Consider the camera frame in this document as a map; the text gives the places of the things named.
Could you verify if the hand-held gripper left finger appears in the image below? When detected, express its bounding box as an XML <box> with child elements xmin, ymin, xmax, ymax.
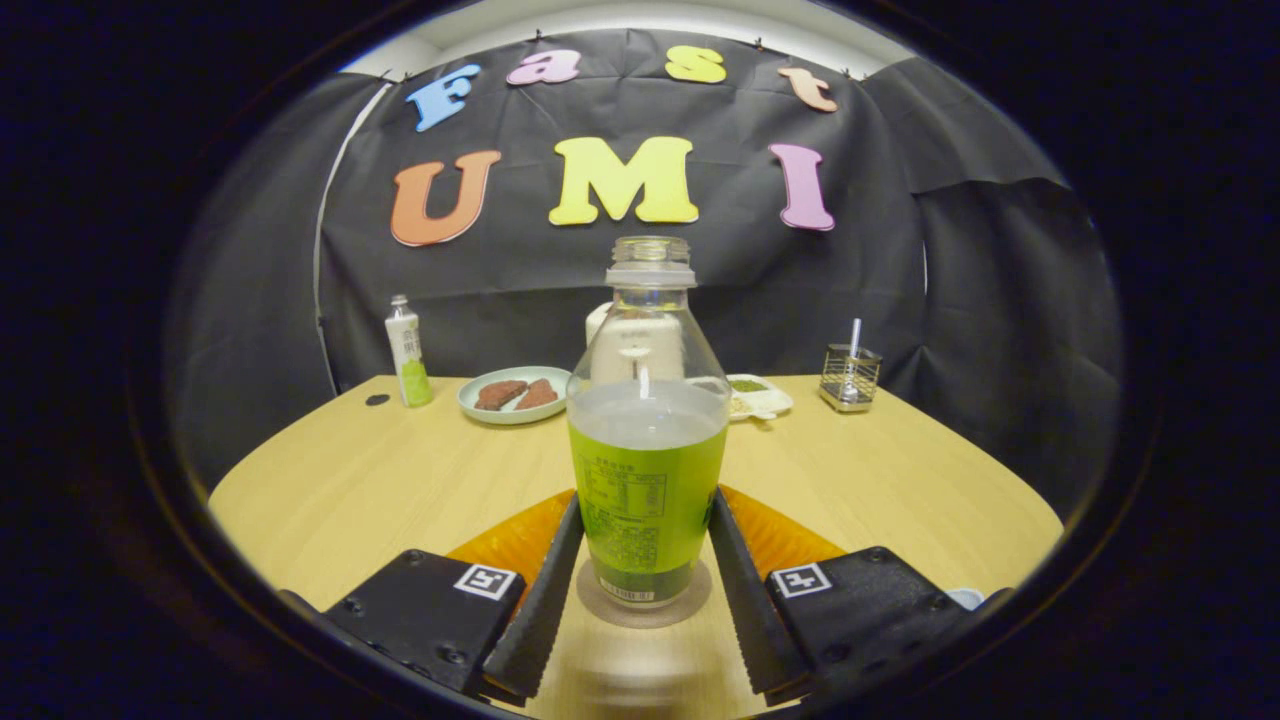
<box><xmin>325</xmin><ymin>488</ymin><xmax>586</xmax><ymax>701</ymax></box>

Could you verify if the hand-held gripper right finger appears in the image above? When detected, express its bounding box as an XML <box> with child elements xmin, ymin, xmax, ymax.
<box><xmin>707</xmin><ymin>485</ymin><xmax>976</xmax><ymax>701</ymax></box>

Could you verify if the round brown coaster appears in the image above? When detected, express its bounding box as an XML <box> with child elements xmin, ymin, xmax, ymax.
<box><xmin>576</xmin><ymin>556</ymin><xmax>713</xmax><ymax>629</ymax></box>

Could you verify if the clear juice bottle green label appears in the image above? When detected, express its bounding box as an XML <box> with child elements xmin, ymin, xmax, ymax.
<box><xmin>566</xmin><ymin>236</ymin><xmax>731</xmax><ymax>609</ymax></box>

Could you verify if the small white green bottle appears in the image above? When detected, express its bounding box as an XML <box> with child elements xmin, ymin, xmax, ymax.
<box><xmin>385</xmin><ymin>294</ymin><xmax>435</xmax><ymax>409</ymax></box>

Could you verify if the pale green plate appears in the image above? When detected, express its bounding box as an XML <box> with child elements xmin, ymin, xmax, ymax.
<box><xmin>457</xmin><ymin>365</ymin><xmax>573</xmax><ymax>426</ymax></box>

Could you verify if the white divided tray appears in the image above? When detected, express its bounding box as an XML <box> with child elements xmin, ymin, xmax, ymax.
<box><xmin>722</xmin><ymin>373</ymin><xmax>795</xmax><ymax>422</ymax></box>

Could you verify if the wooden table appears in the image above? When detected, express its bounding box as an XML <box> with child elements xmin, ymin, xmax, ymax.
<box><xmin>208</xmin><ymin>374</ymin><xmax>1064</xmax><ymax>720</ymax></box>

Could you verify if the white toaster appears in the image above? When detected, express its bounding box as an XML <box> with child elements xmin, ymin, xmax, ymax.
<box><xmin>585</xmin><ymin>300</ymin><xmax>691</xmax><ymax>386</ymax></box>

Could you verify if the black backdrop cloth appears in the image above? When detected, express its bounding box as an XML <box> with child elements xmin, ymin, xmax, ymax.
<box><xmin>165</xmin><ymin>28</ymin><xmax>1121</xmax><ymax>521</ymax></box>

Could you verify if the wire mesh holder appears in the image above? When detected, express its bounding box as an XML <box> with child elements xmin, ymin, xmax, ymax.
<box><xmin>819</xmin><ymin>344</ymin><xmax>883</xmax><ymax>414</ymax></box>

